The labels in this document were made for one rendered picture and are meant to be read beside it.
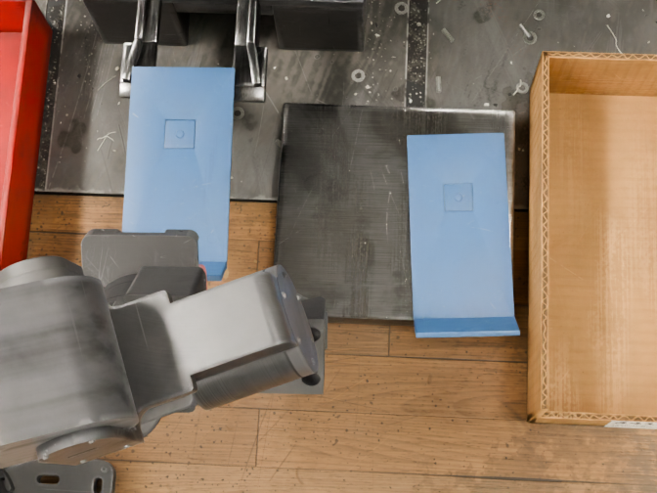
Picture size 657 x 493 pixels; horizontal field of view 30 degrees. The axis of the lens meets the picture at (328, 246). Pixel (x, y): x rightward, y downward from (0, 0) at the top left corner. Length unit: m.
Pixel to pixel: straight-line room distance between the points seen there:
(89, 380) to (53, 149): 0.43
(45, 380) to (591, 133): 0.52
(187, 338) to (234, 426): 0.30
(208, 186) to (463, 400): 0.23
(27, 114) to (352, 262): 0.26
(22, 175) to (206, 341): 0.36
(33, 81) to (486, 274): 0.36
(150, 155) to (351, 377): 0.21
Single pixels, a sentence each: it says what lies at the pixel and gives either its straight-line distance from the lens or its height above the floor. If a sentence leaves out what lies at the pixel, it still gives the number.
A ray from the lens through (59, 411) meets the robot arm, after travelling 0.53.
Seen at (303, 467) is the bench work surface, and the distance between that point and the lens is 0.87.
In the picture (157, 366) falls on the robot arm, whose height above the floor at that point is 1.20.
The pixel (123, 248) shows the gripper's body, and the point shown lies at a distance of 0.70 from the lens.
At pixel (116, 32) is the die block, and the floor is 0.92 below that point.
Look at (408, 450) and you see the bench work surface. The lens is 0.87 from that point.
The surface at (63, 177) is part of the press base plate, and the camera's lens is 0.94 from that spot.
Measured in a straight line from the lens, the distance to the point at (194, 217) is 0.81.
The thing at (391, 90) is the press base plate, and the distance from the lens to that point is 0.93.
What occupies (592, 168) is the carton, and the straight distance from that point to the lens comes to 0.92.
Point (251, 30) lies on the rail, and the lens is 0.86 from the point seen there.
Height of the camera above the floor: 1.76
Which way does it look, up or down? 75 degrees down
